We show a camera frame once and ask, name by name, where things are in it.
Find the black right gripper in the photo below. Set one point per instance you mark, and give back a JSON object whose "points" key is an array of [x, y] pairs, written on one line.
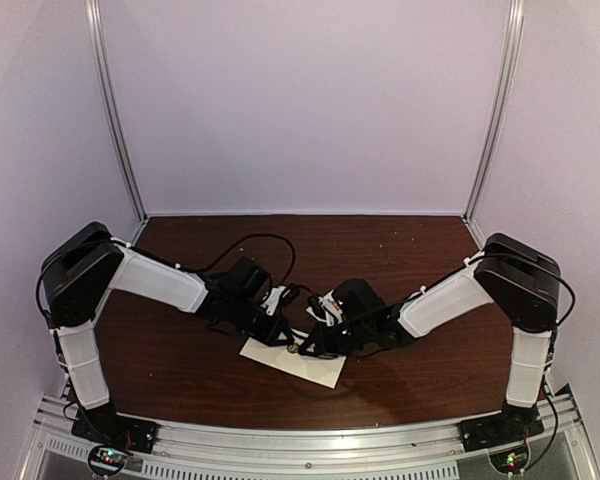
{"points": [[329, 351]]}

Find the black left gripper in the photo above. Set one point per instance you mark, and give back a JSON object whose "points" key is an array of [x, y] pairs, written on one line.
{"points": [[266, 338]]}

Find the cream paper envelope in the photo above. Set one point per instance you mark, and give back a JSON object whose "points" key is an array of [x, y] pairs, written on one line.
{"points": [[323, 372]]}

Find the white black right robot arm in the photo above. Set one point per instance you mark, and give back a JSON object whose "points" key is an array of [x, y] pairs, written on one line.
{"points": [[521, 282]]}

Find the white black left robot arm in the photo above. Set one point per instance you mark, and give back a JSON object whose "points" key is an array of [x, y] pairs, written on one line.
{"points": [[77, 282]]}

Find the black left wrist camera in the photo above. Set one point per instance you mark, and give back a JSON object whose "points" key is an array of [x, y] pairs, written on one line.
{"points": [[280, 297]]}

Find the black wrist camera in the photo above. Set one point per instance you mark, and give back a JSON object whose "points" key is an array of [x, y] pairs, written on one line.
{"points": [[280, 297], [325, 309]]}

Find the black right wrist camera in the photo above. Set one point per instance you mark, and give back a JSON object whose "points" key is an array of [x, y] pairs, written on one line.
{"points": [[325, 309]]}

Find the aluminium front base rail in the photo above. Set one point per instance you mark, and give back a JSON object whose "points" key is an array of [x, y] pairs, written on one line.
{"points": [[429, 450]]}

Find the left aluminium corner post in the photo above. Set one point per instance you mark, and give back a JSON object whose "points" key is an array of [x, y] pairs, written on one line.
{"points": [[112, 115]]}

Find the aluminium corner post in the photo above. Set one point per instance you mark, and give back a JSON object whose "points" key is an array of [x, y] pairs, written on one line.
{"points": [[112, 115], [509, 59]]}

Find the right aluminium corner post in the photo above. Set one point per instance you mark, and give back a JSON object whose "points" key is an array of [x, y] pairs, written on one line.
{"points": [[509, 59]]}

